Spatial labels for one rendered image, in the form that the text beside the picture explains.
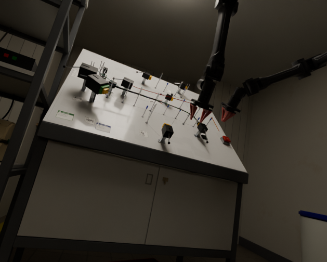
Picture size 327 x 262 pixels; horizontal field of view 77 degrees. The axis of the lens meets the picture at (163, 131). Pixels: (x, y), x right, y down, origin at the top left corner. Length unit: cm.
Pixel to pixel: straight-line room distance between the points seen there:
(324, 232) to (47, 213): 181
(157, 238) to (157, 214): 12
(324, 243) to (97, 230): 159
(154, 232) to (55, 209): 48
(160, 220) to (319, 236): 129
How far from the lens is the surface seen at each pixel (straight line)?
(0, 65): 110
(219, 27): 114
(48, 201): 105
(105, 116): 115
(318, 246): 207
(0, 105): 299
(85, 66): 125
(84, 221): 107
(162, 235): 119
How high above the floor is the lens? 72
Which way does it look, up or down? 13 degrees up
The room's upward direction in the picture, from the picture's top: 11 degrees clockwise
